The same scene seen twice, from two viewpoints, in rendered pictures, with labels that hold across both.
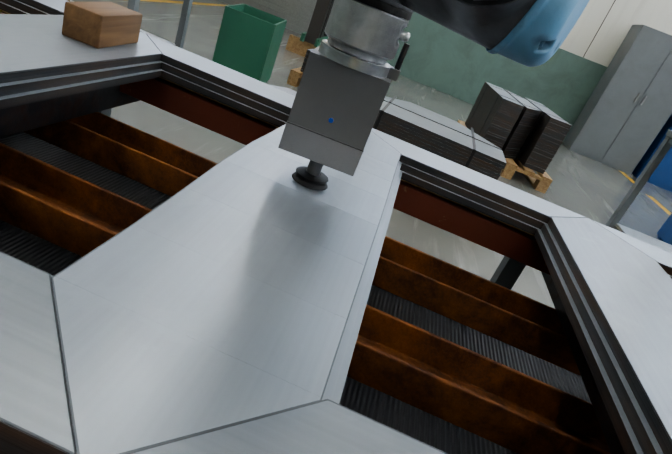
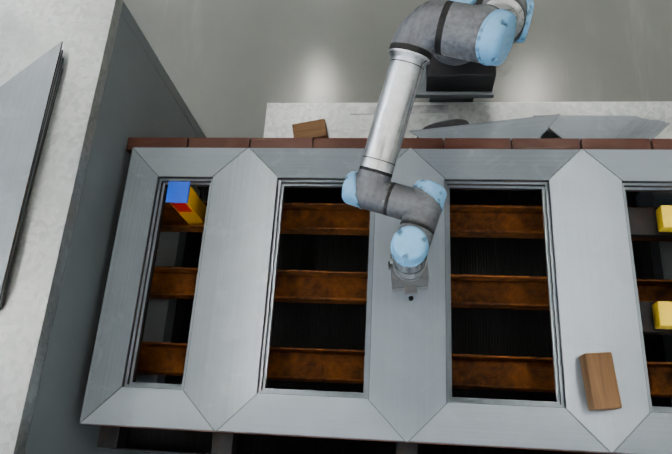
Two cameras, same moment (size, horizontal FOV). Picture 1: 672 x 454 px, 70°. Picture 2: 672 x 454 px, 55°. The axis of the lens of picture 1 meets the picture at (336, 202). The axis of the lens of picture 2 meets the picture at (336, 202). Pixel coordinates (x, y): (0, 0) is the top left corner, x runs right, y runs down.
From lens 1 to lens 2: 163 cm
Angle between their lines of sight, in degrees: 89
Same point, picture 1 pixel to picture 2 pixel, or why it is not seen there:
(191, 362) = (405, 172)
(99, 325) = (426, 171)
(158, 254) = not seen: hidden behind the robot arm
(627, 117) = not seen: outside the picture
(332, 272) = (383, 224)
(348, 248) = (381, 240)
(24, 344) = (434, 161)
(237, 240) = not seen: hidden behind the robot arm
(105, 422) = (411, 154)
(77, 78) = (554, 315)
